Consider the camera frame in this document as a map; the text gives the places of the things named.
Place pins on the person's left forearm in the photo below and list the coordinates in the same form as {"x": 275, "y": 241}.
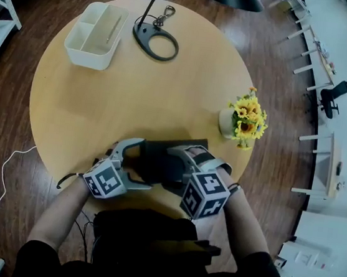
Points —
{"x": 57, "y": 214}

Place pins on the black desk lamp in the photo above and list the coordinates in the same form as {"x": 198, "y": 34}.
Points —
{"x": 156, "y": 38}

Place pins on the black waist pack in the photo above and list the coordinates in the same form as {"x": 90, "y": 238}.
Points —
{"x": 197, "y": 249}

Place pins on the person's right hand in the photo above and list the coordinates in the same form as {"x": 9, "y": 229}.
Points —
{"x": 195, "y": 152}

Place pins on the white plastic organizer tray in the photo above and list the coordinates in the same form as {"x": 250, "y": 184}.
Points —
{"x": 93, "y": 35}

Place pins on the short wooden top desk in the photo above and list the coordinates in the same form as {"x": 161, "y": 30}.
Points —
{"x": 330, "y": 166}

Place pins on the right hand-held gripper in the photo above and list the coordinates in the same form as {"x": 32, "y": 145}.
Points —
{"x": 205, "y": 195}

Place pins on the white cabinet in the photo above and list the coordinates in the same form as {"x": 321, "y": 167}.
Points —
{"x": 327, "y": 263}

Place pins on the person's right forearm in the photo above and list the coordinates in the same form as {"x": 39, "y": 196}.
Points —
{"x": 245, "y": 222}

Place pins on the white switch plate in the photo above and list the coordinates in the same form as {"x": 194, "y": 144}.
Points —
{"x": 307, "y": 258}

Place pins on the white round vase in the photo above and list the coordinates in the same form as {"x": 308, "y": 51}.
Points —
{"x": 224, "y": 122}

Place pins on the person's black clothing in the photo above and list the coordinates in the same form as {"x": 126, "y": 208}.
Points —
{"x": 157, "y": 274}

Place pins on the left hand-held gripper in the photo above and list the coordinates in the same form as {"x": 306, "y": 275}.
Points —
{"x": 105, "y": 179}

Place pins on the yellow sunflower bouquet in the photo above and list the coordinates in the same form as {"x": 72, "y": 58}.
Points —
{"x": 248, "y": 119}

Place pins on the long wooden top desk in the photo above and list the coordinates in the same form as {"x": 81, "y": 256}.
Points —
{"x": 316, "y": 48}

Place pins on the black wristband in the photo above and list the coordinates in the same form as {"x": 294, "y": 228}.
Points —
{"x": 235, "y": 187}

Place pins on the black rectangular box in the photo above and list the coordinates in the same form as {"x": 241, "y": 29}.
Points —
{"x": 158, "y": 161}

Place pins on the black office chair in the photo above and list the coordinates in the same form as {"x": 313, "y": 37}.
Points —
{"x": 332, "y": 97}

